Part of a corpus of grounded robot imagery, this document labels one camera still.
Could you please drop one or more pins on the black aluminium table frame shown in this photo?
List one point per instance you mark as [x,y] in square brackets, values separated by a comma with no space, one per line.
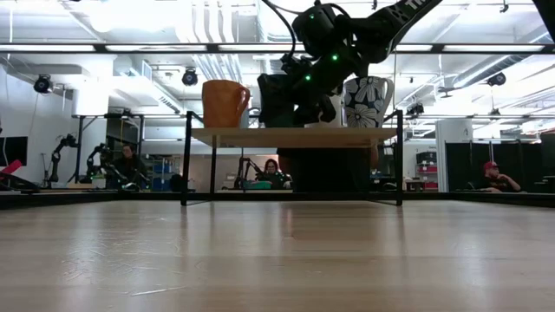
[86,200]

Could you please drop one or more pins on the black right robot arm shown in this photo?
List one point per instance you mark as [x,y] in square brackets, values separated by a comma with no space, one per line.
[390,21]

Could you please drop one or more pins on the person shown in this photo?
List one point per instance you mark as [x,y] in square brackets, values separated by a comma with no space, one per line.
[273,171]
[496,180]
[325,171]
[128,167]

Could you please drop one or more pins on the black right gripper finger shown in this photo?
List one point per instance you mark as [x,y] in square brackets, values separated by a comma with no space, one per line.
[308,115]

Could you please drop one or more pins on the black room divider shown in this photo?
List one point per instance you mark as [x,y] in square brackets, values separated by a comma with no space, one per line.
[464,164]

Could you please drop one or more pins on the blue white floral mug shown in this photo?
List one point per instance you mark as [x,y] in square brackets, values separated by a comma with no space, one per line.
[368,102]

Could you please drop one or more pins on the black background rig frame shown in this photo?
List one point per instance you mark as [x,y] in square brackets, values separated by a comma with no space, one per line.
[79,130]

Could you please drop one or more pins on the rack with red bins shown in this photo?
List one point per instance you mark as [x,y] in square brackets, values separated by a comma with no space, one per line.
[427,169]

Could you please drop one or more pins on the black background robot arm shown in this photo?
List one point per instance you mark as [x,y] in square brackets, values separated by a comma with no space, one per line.
[245,167]
[56,151]
[97,156]

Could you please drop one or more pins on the orange faceted mug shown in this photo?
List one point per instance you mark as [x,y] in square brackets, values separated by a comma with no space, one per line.
[221,104]

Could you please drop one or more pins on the black ceiling camera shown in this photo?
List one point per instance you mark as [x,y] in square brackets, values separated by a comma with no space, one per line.
[43,84]
[415,109]
[497,79]
[190,78]

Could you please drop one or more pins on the black overhead light beam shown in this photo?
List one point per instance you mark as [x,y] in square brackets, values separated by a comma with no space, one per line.
[152,47]

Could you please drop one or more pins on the blue storage bin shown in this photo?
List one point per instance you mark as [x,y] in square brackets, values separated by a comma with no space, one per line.
[161,180]

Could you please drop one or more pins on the silver ceiling duct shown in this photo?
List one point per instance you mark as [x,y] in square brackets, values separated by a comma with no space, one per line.
[273,21]

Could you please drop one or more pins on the black wall monitor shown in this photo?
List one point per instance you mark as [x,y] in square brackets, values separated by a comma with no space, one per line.
[13,151]

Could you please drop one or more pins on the red object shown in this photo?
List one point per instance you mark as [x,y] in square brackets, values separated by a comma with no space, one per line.
[11,168]

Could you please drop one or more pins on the wooden shelf black metal frame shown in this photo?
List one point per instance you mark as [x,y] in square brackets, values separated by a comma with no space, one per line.
[243,138]

